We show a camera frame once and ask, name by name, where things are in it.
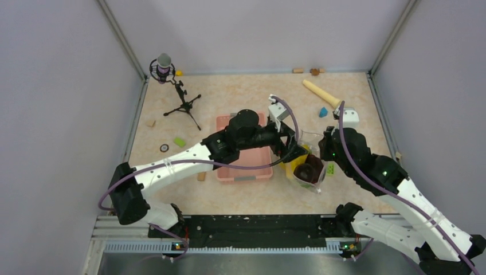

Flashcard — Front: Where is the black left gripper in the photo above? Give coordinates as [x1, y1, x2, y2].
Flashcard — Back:
[238, 117, 308, 162]

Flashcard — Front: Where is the pink plastic basket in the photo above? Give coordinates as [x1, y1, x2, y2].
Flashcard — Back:
[215, 111, 273, 183]

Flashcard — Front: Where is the dark maroon toy fruit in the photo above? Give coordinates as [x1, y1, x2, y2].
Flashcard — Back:
[305, 154, 324, 180]

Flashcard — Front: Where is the clear zip top bag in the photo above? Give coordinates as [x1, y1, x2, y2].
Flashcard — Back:
[288, 130, 327, 194]

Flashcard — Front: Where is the dark purple toy fruit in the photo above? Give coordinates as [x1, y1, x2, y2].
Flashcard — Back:
[293, 163, 315, 183]

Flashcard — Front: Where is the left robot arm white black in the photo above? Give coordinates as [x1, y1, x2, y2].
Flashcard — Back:
[103, 107, 305, 225]

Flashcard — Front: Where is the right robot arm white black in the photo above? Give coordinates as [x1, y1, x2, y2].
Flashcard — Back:
[319, 127, 485, 274]

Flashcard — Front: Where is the blue toy block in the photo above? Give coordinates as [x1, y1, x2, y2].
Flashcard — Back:
[319, 107, 328, 118]

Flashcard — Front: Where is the cream toy rolling pin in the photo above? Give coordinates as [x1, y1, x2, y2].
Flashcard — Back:
[302, 80, 342, 109]

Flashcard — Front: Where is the tan wooden block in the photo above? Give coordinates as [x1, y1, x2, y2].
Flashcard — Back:
[197, 172, 206, 182]

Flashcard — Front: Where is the black microphone tripod stand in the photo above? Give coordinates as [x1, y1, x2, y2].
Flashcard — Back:
[163, 80, 202, 131]

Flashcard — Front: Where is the green rectangular block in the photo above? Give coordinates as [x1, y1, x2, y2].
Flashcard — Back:
[173, 137, 186, 148]

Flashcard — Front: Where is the light wooden cube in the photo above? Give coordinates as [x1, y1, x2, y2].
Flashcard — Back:
[145, 119, 156, 128]

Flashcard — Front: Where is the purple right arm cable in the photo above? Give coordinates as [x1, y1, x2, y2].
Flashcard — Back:
[338, 100, 486, 275]

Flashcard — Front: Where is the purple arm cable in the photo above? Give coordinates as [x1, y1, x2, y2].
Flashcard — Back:
[97, 95, 300, 261]
[338, 100, 486, 275]

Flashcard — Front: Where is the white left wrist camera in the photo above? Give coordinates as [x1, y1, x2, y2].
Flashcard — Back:
[268, 94, 290, 132]

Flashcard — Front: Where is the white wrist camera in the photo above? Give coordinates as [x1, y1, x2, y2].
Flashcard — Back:
[342, 107, 359, 129]
[268, 94, 290, 132]

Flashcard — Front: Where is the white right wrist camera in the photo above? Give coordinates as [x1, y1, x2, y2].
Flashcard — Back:
[342, 107, 359, 129]

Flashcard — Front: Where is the brown round block at wall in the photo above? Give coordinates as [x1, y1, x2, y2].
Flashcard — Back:
[309, 68, 320, 76]

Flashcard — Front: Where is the grey microphone with shock mount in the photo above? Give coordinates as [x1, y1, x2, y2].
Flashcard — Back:
[149, 53, 176, 84]

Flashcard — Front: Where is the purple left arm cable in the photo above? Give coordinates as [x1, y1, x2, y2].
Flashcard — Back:
[97, 95, 300, 261]

